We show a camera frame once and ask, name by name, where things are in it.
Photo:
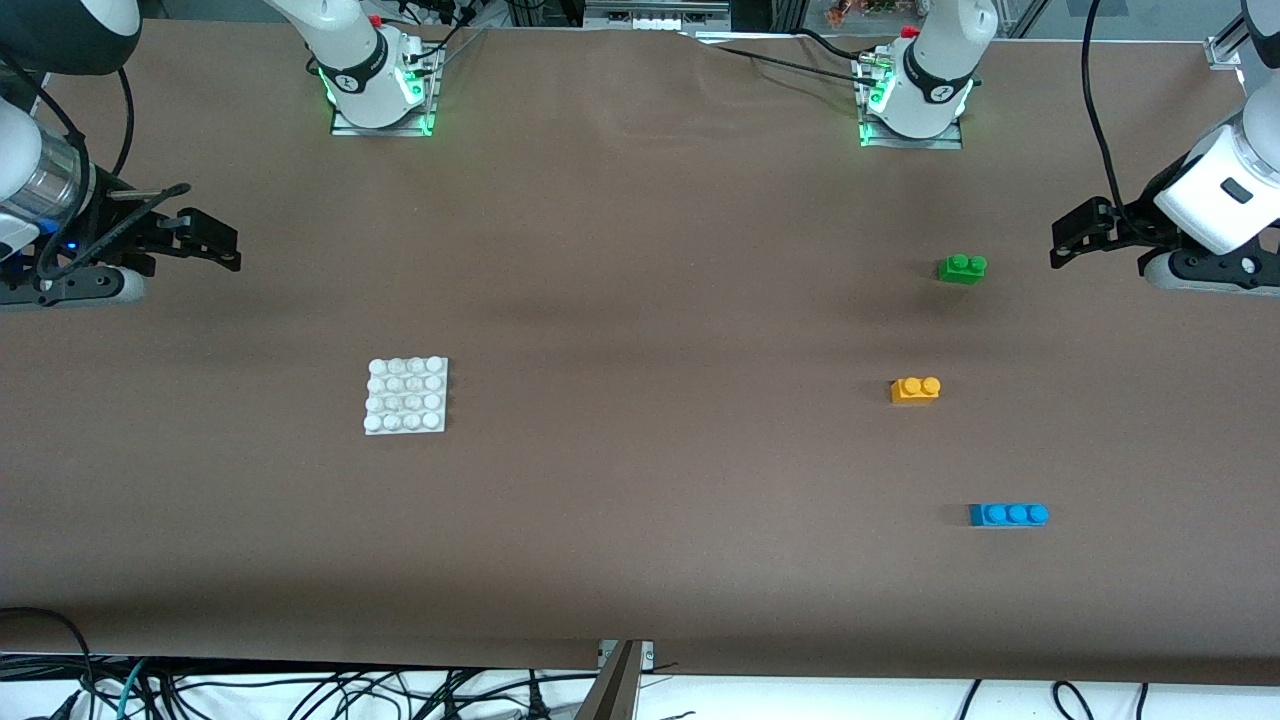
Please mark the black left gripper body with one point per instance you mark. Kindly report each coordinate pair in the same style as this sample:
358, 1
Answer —
1131, 221

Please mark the brown table cover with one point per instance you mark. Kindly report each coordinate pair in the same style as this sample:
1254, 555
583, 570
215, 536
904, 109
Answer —
300, 550

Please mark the yellow two-stud block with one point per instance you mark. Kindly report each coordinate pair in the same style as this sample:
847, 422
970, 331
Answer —
912, 392

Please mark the aluminium frame profile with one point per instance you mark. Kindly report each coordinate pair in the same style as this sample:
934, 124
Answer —
1225, 50

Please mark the white studded base plate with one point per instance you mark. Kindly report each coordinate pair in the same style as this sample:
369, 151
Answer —
407, 396

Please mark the metal table edge bracket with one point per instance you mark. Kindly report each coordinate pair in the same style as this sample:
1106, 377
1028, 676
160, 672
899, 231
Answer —
645, 652

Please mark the green two-stud block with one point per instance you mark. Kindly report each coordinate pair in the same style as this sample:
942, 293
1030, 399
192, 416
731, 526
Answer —
960, 272

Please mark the white power strip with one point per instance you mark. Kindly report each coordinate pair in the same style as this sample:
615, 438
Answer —
650, 21

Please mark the grey support beam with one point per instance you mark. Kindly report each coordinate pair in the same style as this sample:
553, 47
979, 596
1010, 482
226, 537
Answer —
612, 695

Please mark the blue three-stud block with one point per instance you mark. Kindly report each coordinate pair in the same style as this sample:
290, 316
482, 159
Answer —
1005, 516

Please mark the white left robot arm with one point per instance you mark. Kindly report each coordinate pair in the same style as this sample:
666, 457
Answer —
940, 60

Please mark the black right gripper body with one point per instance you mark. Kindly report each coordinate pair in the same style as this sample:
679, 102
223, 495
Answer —
118, 226

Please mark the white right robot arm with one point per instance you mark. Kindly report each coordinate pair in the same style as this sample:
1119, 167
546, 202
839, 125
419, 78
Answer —
350, 50

